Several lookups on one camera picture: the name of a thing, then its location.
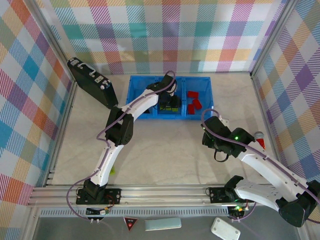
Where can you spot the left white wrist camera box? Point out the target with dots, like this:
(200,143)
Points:
(173,90)

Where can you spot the aluminium frame post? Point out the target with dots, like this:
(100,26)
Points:
(51,35)
(273,37)

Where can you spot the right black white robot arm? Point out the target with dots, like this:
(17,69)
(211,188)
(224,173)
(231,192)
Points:
(262,165)

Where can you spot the black controller with green light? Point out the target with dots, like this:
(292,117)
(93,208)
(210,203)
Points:
(236,211)

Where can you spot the pale blue rectangular box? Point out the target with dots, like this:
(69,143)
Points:
(162,224)

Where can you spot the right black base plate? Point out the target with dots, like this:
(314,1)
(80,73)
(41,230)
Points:
(217,195)

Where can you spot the aluminium mounting rail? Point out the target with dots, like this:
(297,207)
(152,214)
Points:
(162,196)

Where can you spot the red triangle sign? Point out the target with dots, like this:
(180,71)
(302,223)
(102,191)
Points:
(130,223)

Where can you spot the black briefcase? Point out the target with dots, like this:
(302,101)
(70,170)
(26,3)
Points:
(92,82)

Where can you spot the white rectangular box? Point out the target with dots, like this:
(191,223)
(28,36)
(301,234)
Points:
(225,229)

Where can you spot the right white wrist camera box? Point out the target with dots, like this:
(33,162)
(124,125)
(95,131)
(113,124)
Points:
(225,120)

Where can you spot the red rectangular lego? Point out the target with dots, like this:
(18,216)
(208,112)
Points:
(191,109)
(197,103)
(193,94)

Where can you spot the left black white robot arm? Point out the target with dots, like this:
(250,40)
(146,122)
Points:
(120,127)

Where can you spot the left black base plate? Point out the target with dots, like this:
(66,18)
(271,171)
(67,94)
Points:
(112,196)

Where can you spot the small connector board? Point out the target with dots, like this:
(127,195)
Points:
(100,212)

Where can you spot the blue three-compartment bin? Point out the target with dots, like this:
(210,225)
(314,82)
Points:
(135,95)

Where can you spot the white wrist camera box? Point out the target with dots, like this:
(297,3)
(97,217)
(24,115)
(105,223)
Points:
(225,120)
(173,90)

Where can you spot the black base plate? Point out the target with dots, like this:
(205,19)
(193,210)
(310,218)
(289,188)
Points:
(217,195)
(112,196)

